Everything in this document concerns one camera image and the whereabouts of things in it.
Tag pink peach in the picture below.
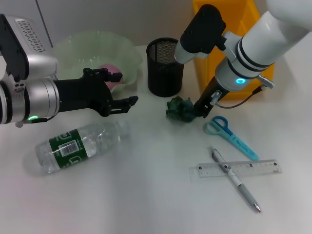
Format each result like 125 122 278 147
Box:
97 63 125 95

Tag right arm gripper cable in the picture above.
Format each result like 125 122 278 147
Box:
211 75 275 108

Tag green plastic wrapper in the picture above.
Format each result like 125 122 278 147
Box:
165 96 198 124

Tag translucent green fruit plate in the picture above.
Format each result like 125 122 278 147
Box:
51 30 144 95

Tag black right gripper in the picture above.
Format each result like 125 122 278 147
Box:
194 77 229 119

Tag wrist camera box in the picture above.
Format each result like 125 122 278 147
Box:
174 4 227 65
0 14 59 82

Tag clear green-label water bottle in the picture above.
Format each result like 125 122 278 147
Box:
35 121 132 174

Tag left arm gripper cable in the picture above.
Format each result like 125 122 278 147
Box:
15 114 56 128

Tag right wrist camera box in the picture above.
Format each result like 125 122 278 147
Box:
174 4 227 65

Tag clear plastic ruler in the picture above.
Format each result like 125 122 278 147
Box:
197 159 283 178

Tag white grey pen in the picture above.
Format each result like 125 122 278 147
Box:
210 145 261 213

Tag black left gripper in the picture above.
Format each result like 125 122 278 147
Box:
55 68 139 117

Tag yellow plastic bin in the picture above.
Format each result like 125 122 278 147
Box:
192 0 275 101

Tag arm gripper cable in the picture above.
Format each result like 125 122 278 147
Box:
211 75 275 108
15 114 56 128

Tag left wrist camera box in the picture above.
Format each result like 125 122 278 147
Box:
0 14 59 82

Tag black mesh pen holder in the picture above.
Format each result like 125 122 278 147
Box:
145 37 185 98

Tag blue scissors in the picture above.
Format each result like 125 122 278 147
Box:
203 116 260 161

